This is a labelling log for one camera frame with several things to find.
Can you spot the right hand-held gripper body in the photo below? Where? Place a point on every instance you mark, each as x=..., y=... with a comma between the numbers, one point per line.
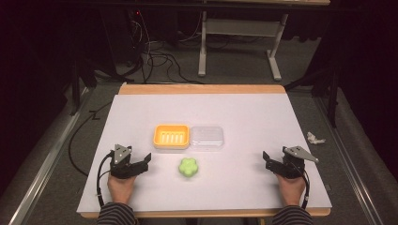
x=292, y=162

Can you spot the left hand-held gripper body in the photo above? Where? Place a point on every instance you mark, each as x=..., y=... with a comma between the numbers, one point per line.
x=120, y=157

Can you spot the person's left hand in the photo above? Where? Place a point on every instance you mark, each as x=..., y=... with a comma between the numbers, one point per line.
x=121, y=189

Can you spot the person's right hand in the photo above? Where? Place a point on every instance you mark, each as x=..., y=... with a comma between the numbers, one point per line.
x=291, y=190

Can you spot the crumpled white paper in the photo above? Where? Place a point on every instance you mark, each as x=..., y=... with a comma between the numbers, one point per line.
x=314, y=138

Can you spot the orange soap dish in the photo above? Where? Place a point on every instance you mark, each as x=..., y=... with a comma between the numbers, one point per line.
x=171, y=136

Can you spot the green flower-shaped soap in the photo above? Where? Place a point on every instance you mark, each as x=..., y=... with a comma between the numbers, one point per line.
x=188, y=167

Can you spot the white table mat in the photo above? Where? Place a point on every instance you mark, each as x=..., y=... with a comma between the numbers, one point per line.
x=219, y=193

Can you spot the clear plastic soap dish lid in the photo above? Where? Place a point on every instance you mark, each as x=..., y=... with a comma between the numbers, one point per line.
x=207, y=138

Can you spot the dark metal stand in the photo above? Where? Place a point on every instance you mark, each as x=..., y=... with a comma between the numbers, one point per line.
x=78, y=84
x=328, y=90

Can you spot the white metal stand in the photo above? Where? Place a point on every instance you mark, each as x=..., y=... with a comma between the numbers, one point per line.
x=241, y=27

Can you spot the metal floor rail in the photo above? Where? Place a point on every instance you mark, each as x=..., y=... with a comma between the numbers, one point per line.
x=350, y=162
x=47, y=165

